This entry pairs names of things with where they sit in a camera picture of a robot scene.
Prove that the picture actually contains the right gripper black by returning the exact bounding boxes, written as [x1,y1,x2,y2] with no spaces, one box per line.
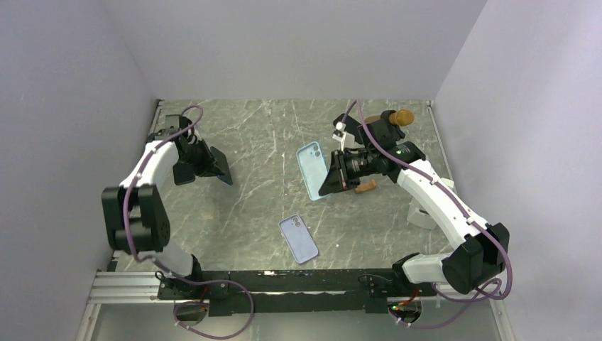
[319,148,378,195]

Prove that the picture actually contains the dark blue phone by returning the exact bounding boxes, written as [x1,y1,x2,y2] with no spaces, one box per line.
[217,168,234,185]

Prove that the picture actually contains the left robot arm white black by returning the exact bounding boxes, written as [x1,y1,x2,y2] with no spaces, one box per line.
[101,114,233,298]

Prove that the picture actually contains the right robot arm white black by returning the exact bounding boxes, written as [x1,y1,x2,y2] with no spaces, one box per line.
[319,126,513,299]

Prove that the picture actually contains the white phone stand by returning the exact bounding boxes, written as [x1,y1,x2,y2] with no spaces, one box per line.
[398,174,459,235]

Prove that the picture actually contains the small brown wooden block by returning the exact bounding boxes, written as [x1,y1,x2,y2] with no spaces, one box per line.
[354,180,377,194]

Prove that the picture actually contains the wooden microphone on black stand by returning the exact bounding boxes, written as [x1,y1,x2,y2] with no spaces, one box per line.
[366,109,415,144]

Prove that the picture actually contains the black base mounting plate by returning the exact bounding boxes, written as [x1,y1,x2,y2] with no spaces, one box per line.
[154,268,435,317]

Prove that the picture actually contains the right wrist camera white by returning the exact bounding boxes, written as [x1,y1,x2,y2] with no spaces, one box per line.
[332,121,356,151]

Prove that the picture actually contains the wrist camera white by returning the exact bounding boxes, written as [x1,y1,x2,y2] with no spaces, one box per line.
[332,121,356,151]
[160,114,195,142]

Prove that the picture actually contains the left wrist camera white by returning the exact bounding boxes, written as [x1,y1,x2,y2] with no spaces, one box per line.
[160,114,195,142]

